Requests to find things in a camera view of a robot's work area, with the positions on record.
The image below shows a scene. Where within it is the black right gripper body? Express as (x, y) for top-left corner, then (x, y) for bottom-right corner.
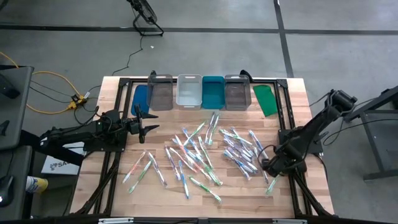
(261, 157), (282, 179)

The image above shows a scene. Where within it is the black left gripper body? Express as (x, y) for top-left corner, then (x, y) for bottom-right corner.
(123, 104), (146, 144)

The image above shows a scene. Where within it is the green toothbrush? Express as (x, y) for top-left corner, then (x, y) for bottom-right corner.
(188, 175), (223, 203)
(197, 135), (215, 170)
(198, 157), (223, 187)
(265, 174), (281, 197)
(218, 128), (254, 146)
(128, 160), (153, 194)
(208, 113), (221, 146)
(182, 120), (207, 147)

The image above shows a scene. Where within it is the blue toothbrush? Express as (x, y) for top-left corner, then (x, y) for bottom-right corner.
(222, 149), (259, 174)
(178, 160), (190, 200)
(248, 129), (269, 161)
(181, 126), (203, 157)
(234, 158), (252, 181)

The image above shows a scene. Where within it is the orange toothbrush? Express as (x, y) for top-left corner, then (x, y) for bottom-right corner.
(185, 154), (215, 182)
(122, 151), (146, 184)
(169, 146), (199, 174)
(172, 134), (192, 157)

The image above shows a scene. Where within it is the blue plastic lid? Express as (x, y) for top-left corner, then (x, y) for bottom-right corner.
(131, 85), (150, 116)

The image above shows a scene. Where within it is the smoky transparent plastic bin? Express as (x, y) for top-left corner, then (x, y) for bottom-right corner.
(224, 74), (252, 111)
(146, 73), (174, 111)

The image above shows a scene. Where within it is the white plastic bin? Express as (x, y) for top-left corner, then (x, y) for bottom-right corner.
(175, 73), (203, 111)

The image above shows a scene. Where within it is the yellow power strip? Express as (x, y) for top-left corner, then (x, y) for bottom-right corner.
(67, 94), (87, 111)

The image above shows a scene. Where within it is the green plastic lid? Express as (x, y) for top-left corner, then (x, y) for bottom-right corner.
(252, 84), (279, 118)

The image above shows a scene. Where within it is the teal plastic bin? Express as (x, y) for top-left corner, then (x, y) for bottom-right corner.
(201, 76), (226, 110)

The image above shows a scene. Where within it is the white cardboard box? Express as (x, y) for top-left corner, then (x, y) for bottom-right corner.
(40, 136), (88, 175)

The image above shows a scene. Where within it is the black diagonal beam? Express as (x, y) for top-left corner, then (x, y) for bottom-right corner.
(19, 129), (85, 167)

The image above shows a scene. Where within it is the black floor fan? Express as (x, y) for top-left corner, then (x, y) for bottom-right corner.
(126, 0), (165, 37)

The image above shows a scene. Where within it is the yellow spray can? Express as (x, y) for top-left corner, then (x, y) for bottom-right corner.
(25, 175), (49, 194)

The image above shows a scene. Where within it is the black metal desk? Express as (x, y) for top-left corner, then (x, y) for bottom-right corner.
(343, 85), (398, 181)

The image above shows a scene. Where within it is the grey desk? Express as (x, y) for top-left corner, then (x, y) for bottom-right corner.
(0, 65), (34, 151)
(0, 145), (34, 222)

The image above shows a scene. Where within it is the black computer mouse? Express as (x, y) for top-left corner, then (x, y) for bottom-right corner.
(0, 175), (15, 208)

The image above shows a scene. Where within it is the black right camera cable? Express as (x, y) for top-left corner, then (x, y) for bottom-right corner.
(256, 144), (277, 164)

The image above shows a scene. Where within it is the silver metal bracket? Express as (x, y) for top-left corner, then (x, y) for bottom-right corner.
(98, 217), (135, 224)
(272, 218), (308, 224)

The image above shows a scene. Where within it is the black floor cable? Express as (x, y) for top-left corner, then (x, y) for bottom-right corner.
(111, 30), (145, 77)

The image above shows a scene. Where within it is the yellow extension cord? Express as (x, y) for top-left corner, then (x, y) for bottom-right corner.
(0, 51), (82, 115)

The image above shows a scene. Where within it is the black power cable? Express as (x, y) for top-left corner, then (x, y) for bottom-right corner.
(322, 118), (398, 147)

